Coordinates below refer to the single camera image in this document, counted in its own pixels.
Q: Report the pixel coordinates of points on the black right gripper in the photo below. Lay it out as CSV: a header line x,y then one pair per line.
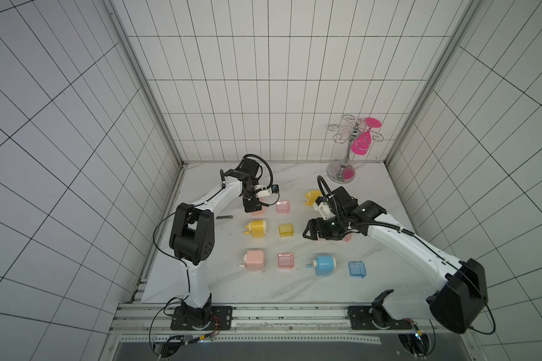
x,y
319,228

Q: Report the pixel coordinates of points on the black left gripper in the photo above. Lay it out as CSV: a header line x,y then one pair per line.
x,y
248,204

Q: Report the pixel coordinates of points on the yellow sharpener row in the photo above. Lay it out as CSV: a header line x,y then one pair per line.
x,y
256,229

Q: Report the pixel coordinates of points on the pink tray top row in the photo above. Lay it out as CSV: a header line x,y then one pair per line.
x,y
283,207

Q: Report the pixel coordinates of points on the pink tray row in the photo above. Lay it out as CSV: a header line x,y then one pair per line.
x,y
285,261
283,207

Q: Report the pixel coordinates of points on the yellow tray row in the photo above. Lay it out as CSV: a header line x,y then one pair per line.
x,y
286,230

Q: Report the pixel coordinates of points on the pink sharpener top row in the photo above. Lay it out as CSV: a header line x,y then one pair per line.
x,y
260,209

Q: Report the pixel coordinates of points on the pink sharpener row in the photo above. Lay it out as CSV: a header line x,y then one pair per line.
x,y
253,260
260,209

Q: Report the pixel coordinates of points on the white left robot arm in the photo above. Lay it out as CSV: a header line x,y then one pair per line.
x,y
192,236

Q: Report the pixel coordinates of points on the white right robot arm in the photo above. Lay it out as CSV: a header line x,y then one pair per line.
x,y
457,291

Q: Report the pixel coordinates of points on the blue pencil sharpener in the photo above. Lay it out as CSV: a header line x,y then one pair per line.
x,y
323,265

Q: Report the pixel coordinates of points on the yellow sharpener near stand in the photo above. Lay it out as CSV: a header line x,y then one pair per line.
x,y
312,196

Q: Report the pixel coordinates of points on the blue transparent tray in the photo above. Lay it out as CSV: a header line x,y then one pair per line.
x,y
357,269

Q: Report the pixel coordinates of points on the pink sharpener bottom row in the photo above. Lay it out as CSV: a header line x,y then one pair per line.
x,y
253,260

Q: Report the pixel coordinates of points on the pink tray bottom row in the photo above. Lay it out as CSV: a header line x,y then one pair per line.
x,y
285,261

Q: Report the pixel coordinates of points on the chrome glass rack stand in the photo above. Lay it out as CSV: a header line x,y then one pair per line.
x,y
341,170

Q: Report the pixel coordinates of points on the pink plastic wine glass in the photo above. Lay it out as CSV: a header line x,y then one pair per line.
x,y
365,134

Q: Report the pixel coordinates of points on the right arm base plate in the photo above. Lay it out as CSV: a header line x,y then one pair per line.
x,y
366,317

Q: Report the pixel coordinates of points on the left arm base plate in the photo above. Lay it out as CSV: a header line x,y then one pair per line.
x,y
210,318

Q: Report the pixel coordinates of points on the aluminium mounting rail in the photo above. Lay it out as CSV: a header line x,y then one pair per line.
x,y
158,321

